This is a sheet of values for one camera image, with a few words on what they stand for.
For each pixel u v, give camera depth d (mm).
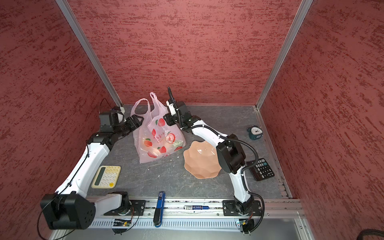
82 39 815
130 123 696
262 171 851
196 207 739
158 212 728
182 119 696
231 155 524
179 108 682
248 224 714
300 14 731
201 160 939
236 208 656
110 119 579
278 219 759
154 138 866
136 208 721
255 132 1003
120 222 728
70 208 392
